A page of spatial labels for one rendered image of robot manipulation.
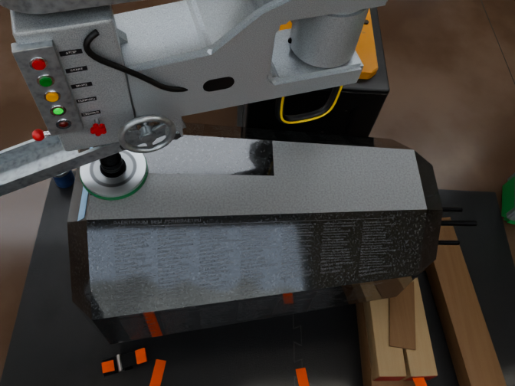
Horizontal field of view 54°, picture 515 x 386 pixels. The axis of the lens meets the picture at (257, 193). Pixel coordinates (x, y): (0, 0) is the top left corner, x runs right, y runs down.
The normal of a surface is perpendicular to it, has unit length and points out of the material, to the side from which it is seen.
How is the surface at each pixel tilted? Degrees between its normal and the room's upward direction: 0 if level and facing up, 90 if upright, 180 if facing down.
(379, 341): 0
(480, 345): 0
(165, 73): 90
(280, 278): 45
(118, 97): 90
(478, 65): 0
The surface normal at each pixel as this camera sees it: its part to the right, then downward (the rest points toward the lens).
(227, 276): 0.11, 0.26
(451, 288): 0.08, -0.49
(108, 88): 0.30, 0.84
